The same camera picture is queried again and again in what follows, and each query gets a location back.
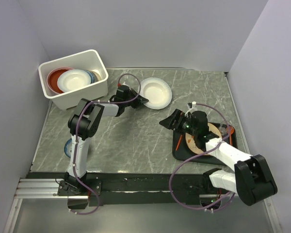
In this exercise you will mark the beige floral plate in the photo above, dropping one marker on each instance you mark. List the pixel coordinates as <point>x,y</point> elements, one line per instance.
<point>98,76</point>

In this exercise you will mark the aluminium frame rail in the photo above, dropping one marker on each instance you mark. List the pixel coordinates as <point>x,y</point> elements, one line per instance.
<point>41,185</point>

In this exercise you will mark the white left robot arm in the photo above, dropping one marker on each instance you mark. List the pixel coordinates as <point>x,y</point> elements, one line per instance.
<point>84,123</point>

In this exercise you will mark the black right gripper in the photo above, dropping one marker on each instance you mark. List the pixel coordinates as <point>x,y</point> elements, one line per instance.
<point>169,122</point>

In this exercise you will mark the orange fork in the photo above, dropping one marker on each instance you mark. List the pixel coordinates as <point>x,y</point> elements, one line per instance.
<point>179,142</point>

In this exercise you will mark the orange spoon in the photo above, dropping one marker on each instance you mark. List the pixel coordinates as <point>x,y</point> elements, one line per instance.
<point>230,132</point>

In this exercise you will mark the white deep plate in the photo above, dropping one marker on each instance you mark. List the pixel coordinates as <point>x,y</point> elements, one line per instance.
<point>74,79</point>
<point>157,91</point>

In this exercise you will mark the clear glass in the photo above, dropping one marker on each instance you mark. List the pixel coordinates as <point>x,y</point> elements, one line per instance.
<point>223,129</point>

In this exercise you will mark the blue white patterned bowl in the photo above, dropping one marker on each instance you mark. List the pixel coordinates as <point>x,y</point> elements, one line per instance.
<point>68,148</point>

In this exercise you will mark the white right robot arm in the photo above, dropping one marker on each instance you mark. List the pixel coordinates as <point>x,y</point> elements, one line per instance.
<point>251,178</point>

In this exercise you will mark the beige plate on tray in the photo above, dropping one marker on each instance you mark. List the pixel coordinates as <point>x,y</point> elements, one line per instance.
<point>190,139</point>

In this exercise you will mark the black tray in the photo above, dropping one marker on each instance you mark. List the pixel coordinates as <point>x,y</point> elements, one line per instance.
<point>184,153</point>

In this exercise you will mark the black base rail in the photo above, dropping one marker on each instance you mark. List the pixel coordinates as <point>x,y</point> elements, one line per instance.
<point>133,188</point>

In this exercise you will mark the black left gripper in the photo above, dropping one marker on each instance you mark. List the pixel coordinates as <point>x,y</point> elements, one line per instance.
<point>139,100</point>

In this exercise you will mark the red plate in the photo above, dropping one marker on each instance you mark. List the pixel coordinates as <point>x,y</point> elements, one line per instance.
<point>53,77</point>

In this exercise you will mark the white plastic bin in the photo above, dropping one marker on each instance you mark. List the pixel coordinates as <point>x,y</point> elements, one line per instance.
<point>85,60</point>

